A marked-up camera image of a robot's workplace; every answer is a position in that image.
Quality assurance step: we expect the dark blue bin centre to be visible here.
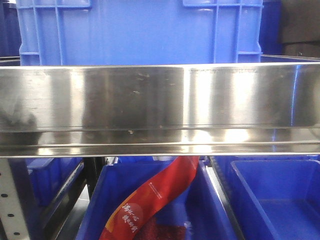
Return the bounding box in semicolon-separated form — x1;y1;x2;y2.
75;161;237;240

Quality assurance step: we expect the dark blue bin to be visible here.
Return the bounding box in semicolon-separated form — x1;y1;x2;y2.
214;155;320;240
75;161;237;240
24;157;83;207

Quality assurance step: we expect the dark blue bin left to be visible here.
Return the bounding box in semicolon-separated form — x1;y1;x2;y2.
24;157;83;207

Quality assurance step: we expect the dark blue bin right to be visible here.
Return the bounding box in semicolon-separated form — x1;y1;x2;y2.
214;155;320;240

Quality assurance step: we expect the red printed package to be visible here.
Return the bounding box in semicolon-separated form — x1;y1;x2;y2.
99;156;199;240

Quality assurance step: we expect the blue plastic crate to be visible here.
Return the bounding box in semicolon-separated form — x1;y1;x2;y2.
16;0;263;66

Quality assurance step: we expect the stainless steel shelf rail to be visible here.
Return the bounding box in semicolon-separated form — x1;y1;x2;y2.
0;62;320;158

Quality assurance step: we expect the white perforated shelf post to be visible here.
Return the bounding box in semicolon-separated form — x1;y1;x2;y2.
0;158;30;240

